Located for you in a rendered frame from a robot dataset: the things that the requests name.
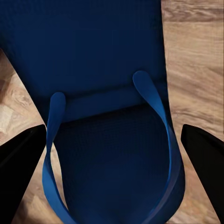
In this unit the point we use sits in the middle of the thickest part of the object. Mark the sandal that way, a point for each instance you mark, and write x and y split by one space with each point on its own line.
96 72

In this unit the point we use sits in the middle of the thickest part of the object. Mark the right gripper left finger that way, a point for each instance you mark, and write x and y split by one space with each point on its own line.
18 159

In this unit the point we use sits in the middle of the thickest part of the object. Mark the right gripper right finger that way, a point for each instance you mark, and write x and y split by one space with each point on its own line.
206 153

